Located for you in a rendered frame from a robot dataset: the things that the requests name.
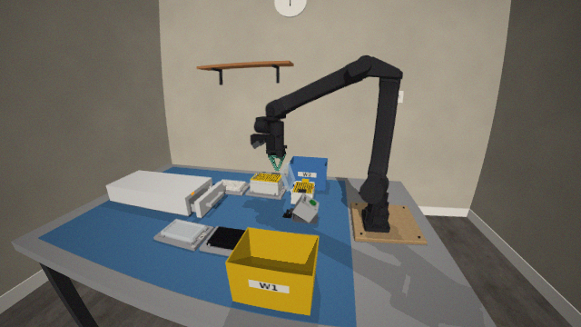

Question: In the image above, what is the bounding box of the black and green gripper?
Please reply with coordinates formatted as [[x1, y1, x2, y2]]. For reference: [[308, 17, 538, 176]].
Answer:
[[266, 134, 287, 171]]

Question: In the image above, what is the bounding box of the blue bench mat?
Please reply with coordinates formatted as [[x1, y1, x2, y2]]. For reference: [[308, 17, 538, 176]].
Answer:
[[38, 180, 357, 327]]

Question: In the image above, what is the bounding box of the yellow open-top bin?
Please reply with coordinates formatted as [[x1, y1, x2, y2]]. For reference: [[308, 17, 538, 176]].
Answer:
[[225, 227, 319, 315]]

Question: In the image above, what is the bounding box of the white button box with green key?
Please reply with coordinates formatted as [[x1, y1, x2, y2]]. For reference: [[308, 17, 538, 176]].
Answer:
[[283, 193, 319, 224]]

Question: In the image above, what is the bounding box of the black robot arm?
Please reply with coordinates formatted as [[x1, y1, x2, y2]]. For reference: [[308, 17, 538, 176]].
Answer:
[[251, 55, 403, 233]]

